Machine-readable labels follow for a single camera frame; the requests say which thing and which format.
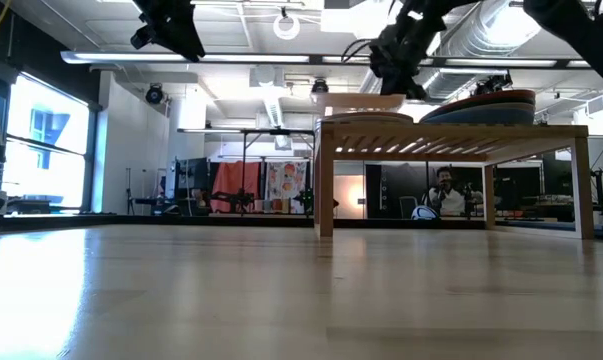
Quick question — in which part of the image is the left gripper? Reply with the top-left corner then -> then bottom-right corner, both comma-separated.
133,0 -> 206,64

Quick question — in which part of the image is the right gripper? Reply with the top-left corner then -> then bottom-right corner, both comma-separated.
369,9 -> 445,100

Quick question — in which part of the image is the beige grey plate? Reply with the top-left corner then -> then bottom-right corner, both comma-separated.
323,111 -> 415,126

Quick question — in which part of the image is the cream peach plate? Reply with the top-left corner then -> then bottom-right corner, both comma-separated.
309,91 -> 408,116

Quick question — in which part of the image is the blue bowl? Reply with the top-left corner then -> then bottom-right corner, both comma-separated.
420,102 -> 535,126

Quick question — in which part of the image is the orange red plate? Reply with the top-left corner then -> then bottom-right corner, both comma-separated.
425,88 -> 537,117

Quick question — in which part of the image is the dark green plate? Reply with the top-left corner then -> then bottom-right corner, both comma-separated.
423,97 -> 536,121

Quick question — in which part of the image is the wooden slatted shelf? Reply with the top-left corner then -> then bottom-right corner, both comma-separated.
313,121 -> 595,240

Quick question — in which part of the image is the long linear ceiling light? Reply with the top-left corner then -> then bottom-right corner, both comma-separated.
60,49 -> 603,70

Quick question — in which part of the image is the dark dotted panel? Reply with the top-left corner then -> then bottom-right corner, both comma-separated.
365,163 -> 430,220

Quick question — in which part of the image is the glowing orange panel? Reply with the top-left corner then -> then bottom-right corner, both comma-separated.
333,174 -> 366,220

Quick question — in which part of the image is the person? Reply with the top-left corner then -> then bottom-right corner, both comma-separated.
424,165 -> 485,217

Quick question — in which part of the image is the white and blue ball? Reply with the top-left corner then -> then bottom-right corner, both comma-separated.
410,205 -> 440,222

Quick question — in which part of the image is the red cloth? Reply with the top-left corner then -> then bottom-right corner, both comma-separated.
209,160 -> 262,214

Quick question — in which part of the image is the floral patterned cloth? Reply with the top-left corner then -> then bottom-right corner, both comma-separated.
265,160 -> 310,214

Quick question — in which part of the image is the large window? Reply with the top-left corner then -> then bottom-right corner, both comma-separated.
0,72 -> 93,214

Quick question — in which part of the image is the white air vent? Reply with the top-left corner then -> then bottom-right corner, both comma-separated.
583,93 -> 603,117

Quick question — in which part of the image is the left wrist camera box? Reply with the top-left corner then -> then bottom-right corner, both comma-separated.
129,23 -> 155,51

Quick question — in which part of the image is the silver ventilation duct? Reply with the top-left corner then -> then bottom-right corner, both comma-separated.
420,0 -> 565,104

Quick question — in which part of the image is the white ring lamp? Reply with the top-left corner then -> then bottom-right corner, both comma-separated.
272,11 -> 302,42

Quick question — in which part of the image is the black folding table frame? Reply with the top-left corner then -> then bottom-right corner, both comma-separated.
177,127 -> 317,216

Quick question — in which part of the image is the black aluminium frame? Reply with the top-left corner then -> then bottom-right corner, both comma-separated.
0,213 -> 487,231

